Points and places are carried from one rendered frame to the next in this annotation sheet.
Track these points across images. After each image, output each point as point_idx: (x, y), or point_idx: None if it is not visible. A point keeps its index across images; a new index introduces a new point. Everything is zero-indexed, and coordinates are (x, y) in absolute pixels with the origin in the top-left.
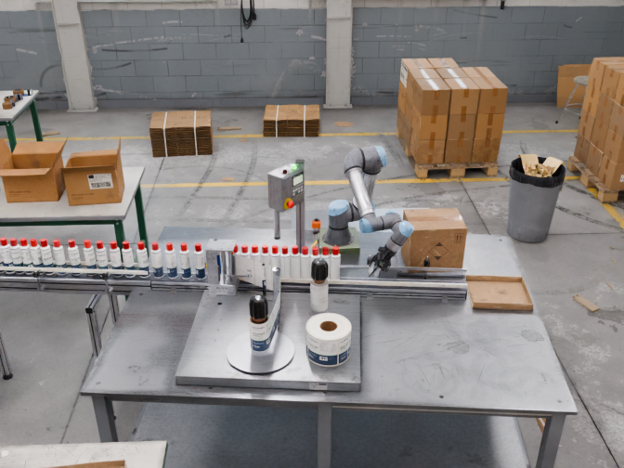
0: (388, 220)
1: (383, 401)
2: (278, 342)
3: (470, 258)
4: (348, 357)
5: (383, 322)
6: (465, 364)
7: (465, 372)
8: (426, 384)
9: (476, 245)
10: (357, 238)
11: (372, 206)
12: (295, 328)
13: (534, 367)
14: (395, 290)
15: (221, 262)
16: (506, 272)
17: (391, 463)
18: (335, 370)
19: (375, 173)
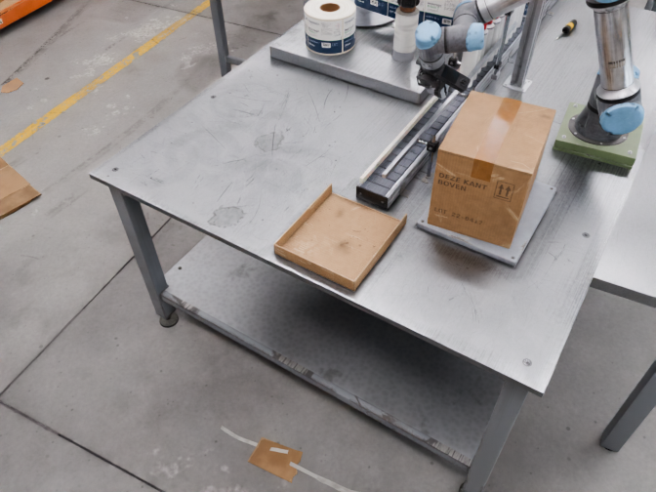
0: (456, 21)
1: (245, 63)
2: (368, 19)
3: (472, 267)
4: (309, 50)
5: (363, 106)
6: (237, 133)
7: (225, 126)
8: (237, 95)
9: (519, 306)
10: (590, 147)
11: (491, 2)
12: (387, 36)
13: (177, 182)
14: None
15: (578, 39)
16: (397, 290)
17: None
18: (300, 39)
19: (586, 0)
